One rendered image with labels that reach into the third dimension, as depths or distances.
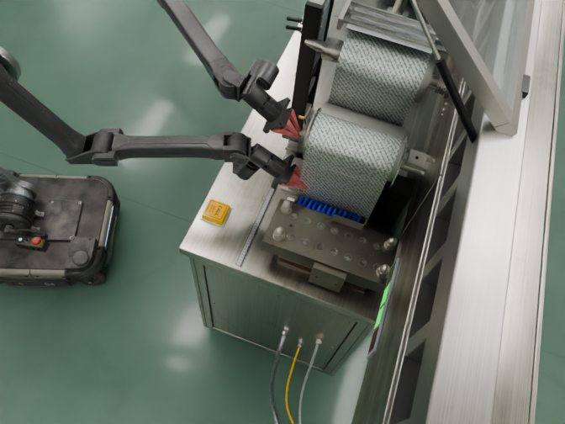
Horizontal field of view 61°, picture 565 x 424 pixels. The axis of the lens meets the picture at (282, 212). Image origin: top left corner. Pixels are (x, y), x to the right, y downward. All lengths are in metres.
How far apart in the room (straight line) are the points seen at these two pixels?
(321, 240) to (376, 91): 0.46
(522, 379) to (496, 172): 0.37
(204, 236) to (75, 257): 0.86
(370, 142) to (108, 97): 2.22
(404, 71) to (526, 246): 0.58
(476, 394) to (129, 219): 2.22
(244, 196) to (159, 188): 1.18
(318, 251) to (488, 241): 0.70
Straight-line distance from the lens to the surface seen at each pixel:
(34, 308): 2.61
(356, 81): 1.42
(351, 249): 1.43
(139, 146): 1.40
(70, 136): 1.45
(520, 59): 1.06
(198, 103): 3.12
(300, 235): 1.43
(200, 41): 1.38
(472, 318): 0.74
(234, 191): 1.64
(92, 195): 2.52
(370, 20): 1.42
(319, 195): 1.47
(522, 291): 1.06
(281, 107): 1.33
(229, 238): 1.55
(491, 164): 0.89
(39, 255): 2.43
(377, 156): 1.29
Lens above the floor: 2.29
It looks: 59 degrees down
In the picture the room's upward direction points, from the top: 9 degrees clockwise
